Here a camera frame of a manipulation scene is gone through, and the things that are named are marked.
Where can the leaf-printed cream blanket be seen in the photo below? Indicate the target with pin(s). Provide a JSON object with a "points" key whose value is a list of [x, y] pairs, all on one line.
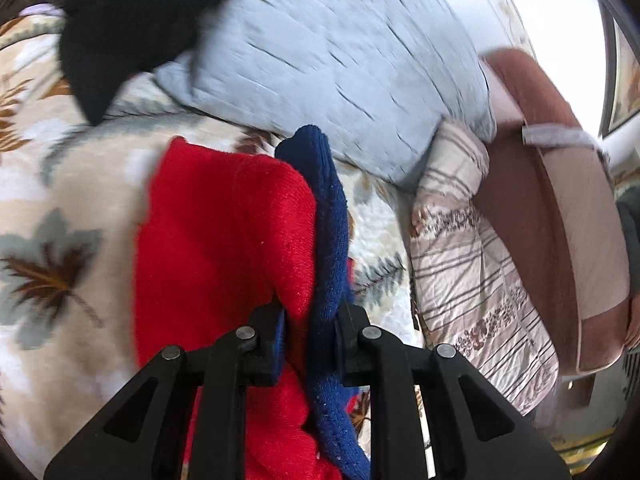
{"points": [[75, 190]]}

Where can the light blue quilted pillow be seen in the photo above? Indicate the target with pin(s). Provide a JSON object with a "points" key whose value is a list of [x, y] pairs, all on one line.
{"points": [[340, 60]]}

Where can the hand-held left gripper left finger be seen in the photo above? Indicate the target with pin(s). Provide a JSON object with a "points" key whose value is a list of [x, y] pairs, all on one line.
{"points": [[267, 350]]}

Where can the red and blue knit sweater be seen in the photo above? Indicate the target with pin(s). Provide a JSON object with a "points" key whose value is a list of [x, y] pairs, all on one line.
{"points": [[220, 240]]}

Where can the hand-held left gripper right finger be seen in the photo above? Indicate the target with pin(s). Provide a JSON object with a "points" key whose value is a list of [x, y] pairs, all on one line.
{"points": [[350, 350]]}

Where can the striped floral pillow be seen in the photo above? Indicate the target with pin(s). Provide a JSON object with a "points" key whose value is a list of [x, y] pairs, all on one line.
{"points": [[475, 285]]}

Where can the brown upholstered headboard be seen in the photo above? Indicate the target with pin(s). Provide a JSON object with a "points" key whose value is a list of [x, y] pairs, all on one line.
{"points": [[555, 210]]}

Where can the black garment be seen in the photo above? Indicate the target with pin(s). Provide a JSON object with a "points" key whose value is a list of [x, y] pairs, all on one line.
{"points": [[135, 25]]}

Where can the framed picture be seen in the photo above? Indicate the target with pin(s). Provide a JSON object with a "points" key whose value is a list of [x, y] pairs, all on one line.
{"points": [[622, 75]]}

